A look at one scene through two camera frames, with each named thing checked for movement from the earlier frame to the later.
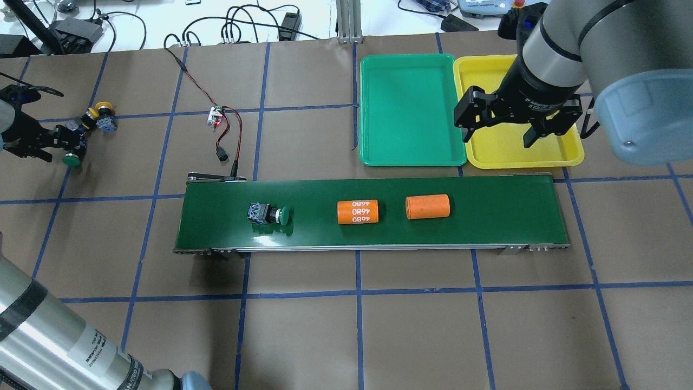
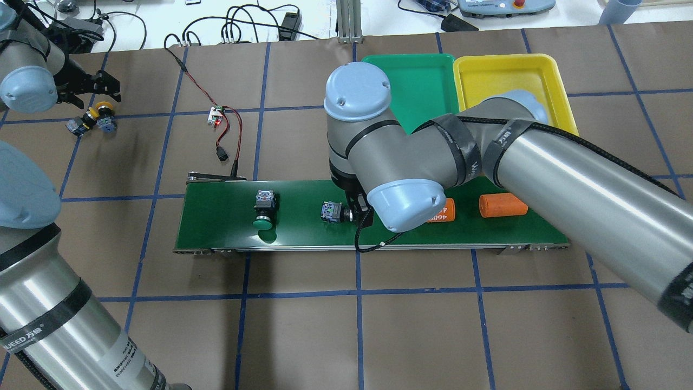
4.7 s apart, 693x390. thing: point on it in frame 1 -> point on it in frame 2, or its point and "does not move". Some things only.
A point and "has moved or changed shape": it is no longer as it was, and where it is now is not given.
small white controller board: (215, 116) does not move
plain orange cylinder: (427, 206) has moved or changed shape
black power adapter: (289, 29) does not move
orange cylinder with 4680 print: (358, 212) has moved or changed shape
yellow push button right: (106, 118) does not move
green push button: (71, 160) -> (266, 208)
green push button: (265, 213) -> (335, 212)
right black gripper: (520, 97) -> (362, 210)
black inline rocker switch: (221, 154) does not move
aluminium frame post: (349, 21) does not move
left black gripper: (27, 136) -> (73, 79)
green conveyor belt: (223, 213) does not move
